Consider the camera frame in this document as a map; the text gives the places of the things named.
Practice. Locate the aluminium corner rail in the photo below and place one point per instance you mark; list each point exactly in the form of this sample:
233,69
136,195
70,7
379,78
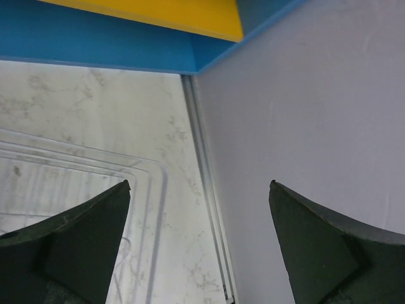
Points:
214,212

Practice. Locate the clear plastic drip tray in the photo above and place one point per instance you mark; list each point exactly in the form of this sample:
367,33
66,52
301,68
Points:
43,177

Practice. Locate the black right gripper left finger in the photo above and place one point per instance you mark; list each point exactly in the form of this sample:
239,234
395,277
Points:
69,257

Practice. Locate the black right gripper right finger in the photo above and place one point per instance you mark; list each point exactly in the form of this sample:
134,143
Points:
332,258

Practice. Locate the blue shelf unit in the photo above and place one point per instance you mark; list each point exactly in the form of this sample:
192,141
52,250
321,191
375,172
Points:
39,32

